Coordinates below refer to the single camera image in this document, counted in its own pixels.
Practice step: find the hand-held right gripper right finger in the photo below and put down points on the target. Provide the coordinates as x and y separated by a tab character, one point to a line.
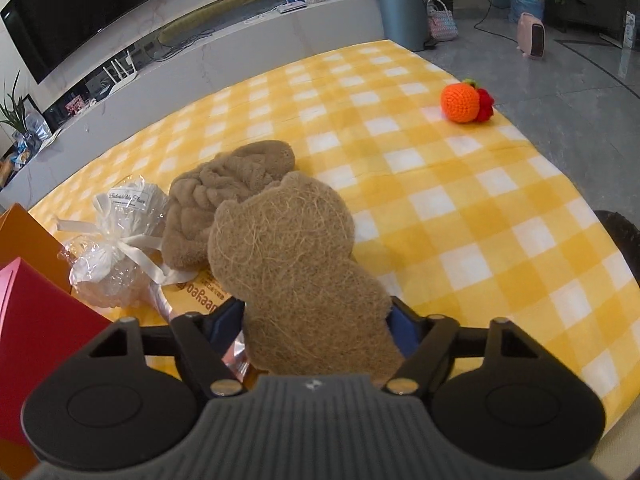
402	330

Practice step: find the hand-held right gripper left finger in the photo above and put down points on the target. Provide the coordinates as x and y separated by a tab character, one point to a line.
227	320

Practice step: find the brown loofah pad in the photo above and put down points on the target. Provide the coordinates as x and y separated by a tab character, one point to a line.
295	270

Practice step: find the white cellophane-wrapped gift bag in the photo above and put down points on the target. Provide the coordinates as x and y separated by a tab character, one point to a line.
125	240

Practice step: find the white cardboard box orange rim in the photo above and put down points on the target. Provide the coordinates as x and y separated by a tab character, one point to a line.
25	240

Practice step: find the foil-edged printed packet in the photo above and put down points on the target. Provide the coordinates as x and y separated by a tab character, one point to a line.
207	287

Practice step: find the yellow checked tablecloth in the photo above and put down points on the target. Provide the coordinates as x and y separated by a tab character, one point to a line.
425	210

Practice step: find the orange crochet fruit toy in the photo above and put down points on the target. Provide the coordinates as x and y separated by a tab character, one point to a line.
457	102

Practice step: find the white marble television cabinet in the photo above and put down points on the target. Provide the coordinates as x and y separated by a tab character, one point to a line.
250	60

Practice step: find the pink photo card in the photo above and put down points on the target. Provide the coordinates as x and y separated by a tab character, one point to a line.
75	104

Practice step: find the snack packets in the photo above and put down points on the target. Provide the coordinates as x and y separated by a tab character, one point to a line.
15	162

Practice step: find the white wifi router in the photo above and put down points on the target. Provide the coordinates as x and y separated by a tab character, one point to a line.
122	72

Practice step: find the white blue plastic pack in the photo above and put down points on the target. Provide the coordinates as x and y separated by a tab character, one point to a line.
37	127

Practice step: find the green plant in glass vase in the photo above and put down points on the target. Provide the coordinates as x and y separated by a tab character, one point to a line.
12	110

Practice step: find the small woven basket bag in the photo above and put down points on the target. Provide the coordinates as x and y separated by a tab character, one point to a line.
442	22

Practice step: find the grey-blue trash can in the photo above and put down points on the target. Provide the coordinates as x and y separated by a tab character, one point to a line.
402	15

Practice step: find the flat white book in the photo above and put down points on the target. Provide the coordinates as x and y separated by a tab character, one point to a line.
291	7

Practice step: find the pink space heater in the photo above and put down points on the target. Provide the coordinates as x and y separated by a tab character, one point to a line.
531	37

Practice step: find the black flat television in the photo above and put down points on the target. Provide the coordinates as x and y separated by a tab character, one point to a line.
85	5

